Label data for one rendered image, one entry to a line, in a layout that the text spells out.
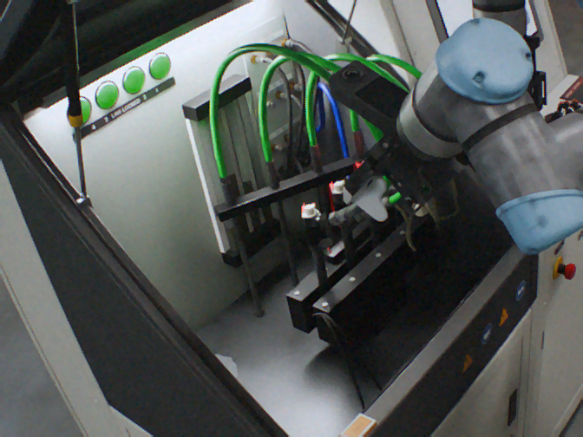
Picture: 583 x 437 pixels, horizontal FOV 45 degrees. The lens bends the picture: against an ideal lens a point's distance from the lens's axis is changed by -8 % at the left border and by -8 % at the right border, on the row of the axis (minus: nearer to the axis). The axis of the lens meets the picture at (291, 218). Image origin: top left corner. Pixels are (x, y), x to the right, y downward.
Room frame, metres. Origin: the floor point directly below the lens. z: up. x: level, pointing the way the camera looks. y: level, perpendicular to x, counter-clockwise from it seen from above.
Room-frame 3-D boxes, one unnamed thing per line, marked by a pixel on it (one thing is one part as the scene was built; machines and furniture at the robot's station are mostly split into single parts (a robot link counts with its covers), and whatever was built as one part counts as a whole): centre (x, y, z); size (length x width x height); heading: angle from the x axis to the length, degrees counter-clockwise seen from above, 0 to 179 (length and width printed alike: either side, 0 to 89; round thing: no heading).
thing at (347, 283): (1.13, -0.12, 0.91); 0.34 x 0.10 x 0.15; 133
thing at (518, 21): (0.90, -0.33, 1.47); 0.08 x 0.08 x 0.05
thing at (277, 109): (1.41, -0.03, 1.21); 0.13 x 0.03 x 0.31; 133
